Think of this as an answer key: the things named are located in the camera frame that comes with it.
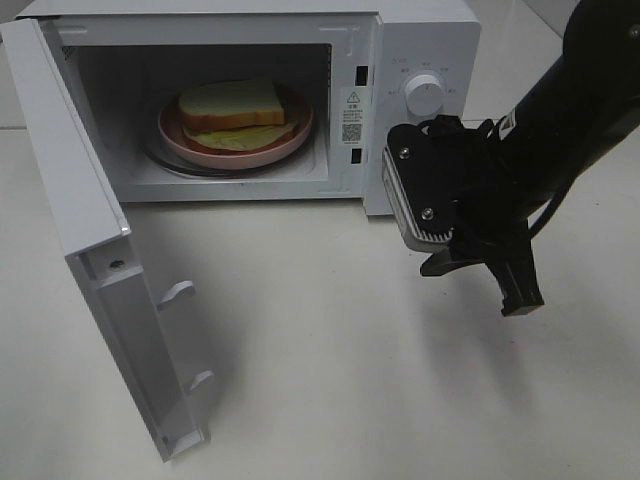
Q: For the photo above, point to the pink round plate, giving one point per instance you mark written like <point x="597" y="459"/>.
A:
<point x="244" y="148"/>

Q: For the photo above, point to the white microwave oven body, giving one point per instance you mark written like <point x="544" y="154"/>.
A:
<point x="136" y="56"/>

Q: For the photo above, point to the white microwave door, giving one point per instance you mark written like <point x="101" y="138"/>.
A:
<point x="143" y="304"/>

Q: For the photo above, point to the white warning label sticker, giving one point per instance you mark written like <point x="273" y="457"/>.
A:
<point x="353" y="115"/>

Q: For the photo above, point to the upper white power knob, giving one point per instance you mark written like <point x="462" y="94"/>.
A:
<point x="424" y="94"/>

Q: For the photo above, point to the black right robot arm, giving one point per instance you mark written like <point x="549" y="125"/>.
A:
<point x="582" y="107"/>

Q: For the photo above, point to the glass microwave turntable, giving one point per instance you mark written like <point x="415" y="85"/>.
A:
<point x="301" y="162"/>

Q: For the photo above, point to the toast sandwich with fillings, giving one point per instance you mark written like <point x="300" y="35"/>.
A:
<point x="230" y="105"/>

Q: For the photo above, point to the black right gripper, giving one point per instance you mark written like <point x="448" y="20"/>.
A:
<point x="489" y="229"/>

